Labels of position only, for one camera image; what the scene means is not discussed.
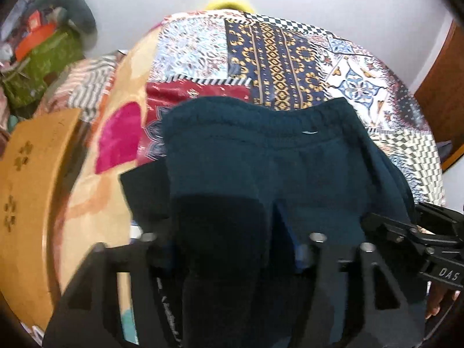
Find beige blanket with pink shapes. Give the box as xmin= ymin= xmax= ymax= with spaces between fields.
xmin=47 ymin=49 xmax=171 ymax=345

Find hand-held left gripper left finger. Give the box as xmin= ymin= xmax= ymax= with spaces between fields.
xmin=43 ymin=232 xmax=182 ymax=348

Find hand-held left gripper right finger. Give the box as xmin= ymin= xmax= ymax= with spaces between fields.
xmin=276 ymin=203 xmax=426 ymax=348

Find dark green bag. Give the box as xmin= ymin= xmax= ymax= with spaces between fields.
xmin=32 ymin=0 xmax=97 ymax=39

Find yellow pillow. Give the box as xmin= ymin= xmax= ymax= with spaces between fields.
xmin=205 ymin=0 xmax=256 ymax=11

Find wooden door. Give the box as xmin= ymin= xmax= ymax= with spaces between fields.
xmin=413 ymin=20 xmax=464 ymax=171

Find patchwork printed bedsheet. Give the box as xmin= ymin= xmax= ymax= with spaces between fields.
xmin=139 ymin=9 xmax=445 ymax=207

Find person's right hand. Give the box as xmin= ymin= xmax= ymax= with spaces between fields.
xmin=425 ymin=283 xmax=456 ymax=320

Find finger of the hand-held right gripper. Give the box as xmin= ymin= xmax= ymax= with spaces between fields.
xmin=414 ymin=202 xmax=464 ymax=235
xmin=362 ymin=212 xmax=464 ymax=262

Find orange box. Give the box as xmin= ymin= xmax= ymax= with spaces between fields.
xmin=16 ymin=11 xmax=59 ymax=60

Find dark teal pants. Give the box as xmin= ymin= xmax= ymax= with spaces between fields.
xmin=119 ymin=96 xmax=428 ymax=348

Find striped cloth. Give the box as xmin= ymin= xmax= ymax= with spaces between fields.
xmin=47 ymin=54 xmax=124 ymax=124

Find wooden lap board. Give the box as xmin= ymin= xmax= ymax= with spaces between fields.
xmin=0 ymin=108 xmax=82 ymax=330

